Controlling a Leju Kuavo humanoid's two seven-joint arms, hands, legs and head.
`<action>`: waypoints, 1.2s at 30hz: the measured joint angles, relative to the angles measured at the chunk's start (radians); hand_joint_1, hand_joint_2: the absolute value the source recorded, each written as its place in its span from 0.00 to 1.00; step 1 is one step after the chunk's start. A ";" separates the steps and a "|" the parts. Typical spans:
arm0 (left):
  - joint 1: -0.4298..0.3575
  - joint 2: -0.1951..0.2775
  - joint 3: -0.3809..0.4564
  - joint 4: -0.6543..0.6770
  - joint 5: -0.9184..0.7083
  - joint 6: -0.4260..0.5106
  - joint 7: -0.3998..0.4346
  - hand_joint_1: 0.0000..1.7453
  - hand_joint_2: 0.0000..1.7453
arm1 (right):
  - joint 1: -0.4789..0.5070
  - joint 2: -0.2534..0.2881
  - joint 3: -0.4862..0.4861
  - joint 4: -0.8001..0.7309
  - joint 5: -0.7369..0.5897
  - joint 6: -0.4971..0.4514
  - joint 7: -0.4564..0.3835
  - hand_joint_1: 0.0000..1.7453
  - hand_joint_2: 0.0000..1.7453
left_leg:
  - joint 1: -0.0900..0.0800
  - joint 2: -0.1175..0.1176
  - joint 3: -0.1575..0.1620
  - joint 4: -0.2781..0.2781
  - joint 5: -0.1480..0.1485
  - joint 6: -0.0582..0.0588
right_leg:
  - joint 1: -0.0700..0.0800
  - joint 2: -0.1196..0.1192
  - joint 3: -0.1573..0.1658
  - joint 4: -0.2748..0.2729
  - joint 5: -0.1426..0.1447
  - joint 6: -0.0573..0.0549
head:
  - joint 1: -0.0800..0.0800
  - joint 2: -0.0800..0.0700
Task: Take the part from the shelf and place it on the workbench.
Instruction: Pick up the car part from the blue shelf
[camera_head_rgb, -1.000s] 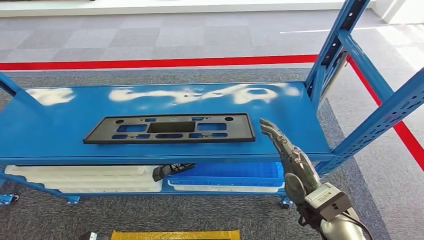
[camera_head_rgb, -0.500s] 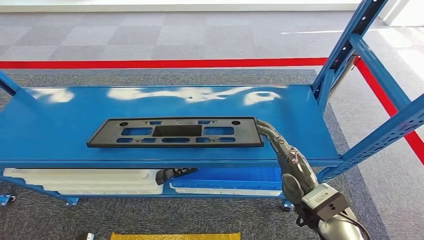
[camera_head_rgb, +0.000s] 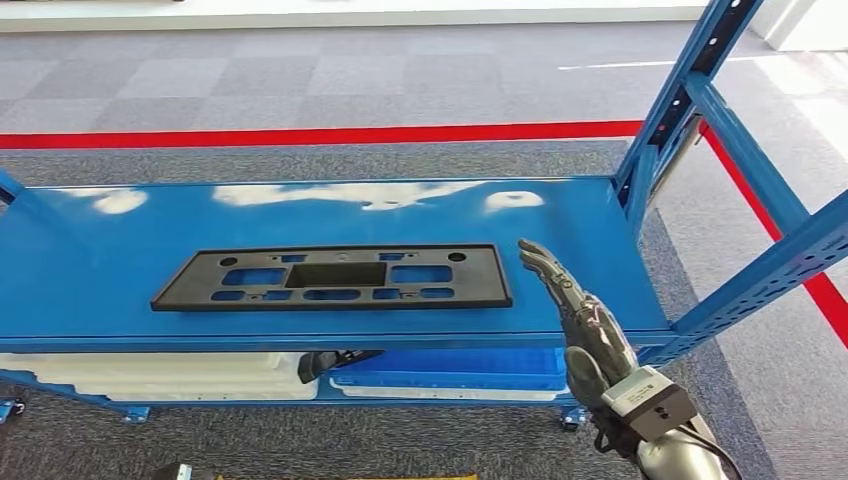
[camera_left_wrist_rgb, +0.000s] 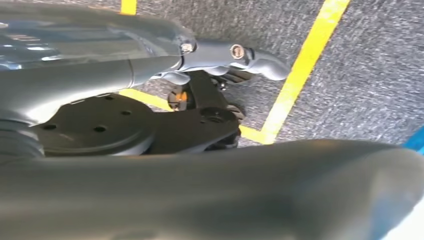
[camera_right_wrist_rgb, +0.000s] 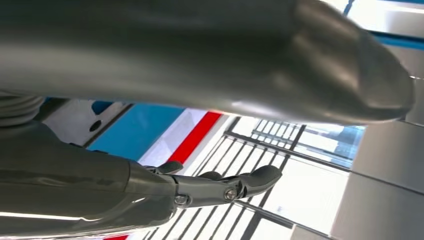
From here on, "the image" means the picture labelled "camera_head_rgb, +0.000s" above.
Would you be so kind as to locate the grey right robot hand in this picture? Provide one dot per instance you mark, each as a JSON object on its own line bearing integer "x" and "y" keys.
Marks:
{"x": 596, "y": 344}

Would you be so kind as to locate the black plastic panel part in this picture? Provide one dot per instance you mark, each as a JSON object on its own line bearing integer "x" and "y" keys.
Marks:
{"x": 192, "y": 285}

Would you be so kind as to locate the blue plastic crate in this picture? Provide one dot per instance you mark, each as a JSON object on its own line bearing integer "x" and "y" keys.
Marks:
{"x": 464, "y": 371}

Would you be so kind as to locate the red barrier belt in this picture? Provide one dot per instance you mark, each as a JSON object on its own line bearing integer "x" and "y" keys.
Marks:
{"x": 331, "y": 136}

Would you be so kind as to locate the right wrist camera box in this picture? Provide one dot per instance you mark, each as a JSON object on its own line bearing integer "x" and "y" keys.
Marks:
{"x": 649, "y": 401}

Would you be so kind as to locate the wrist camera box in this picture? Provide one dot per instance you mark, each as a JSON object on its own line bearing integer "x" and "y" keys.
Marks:
{"x": 172, "y": 472}
{"x": 649, "y": 401}

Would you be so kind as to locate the black bracket part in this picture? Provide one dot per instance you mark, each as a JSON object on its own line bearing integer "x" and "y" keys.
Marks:
{"x": 318, "y": 368}

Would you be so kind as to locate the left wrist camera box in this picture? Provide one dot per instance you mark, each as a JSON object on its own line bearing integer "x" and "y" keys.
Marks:
{"x": 172, "y": 472}

